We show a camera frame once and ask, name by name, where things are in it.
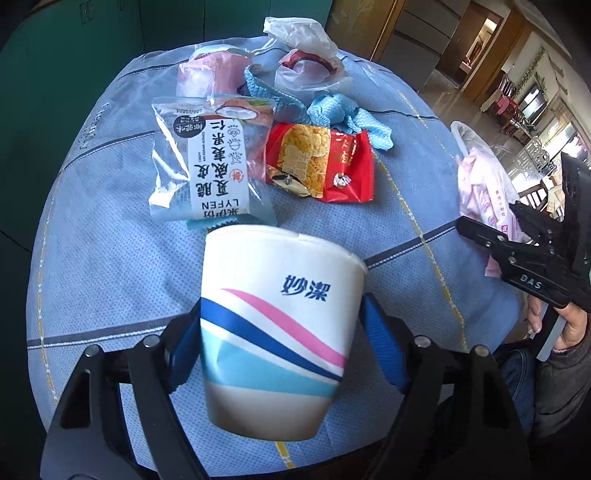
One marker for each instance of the red snack packet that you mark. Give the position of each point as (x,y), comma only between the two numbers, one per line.
(341,157)

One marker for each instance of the person's jeans leg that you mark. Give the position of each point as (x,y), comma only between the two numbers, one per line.
(517,374)

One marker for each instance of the green vine garland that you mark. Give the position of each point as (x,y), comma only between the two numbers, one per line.
(531,69)

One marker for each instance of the wooden framed glass sliding door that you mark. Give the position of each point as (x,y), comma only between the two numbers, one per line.
(364,23)

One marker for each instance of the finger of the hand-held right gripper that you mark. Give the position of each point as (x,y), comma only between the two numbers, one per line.
(535,221)
(526,279)

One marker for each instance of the light blue checked tablecloth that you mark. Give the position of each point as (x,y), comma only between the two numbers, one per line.
(115,258)

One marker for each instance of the white plastic bag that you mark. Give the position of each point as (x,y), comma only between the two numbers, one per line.
(314,78)

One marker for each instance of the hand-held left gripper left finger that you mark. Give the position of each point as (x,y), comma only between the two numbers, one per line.
(184,355)

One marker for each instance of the person's right hand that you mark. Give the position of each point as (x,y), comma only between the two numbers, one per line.
(575,323)

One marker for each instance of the white striped paper cup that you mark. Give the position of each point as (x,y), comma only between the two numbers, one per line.
(277,323)

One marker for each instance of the blue wipe cloth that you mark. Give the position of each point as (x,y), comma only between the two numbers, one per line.
(364,124)

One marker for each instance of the pink plastic wrapper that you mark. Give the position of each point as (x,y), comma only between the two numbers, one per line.
(207,74)

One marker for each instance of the black television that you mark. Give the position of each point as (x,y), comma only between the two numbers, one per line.
(534,104)

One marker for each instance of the clear coconut print snack packet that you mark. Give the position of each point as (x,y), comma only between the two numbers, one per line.
(217,184)

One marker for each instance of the silver multi-door refrigerator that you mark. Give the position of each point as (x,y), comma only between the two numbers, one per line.
(415,37)

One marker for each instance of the person's right forearm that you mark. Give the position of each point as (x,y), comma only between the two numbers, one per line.
(568,392)

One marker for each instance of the pink tissue packet wrapper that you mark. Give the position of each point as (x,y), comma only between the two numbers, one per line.
(480,184)

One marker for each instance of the carved wooden armchair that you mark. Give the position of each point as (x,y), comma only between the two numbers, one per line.
(501,104)

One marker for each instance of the white baby fence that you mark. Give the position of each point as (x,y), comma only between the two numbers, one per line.
(540,159)

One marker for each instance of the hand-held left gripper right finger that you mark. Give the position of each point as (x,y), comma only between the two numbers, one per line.
(383,346)

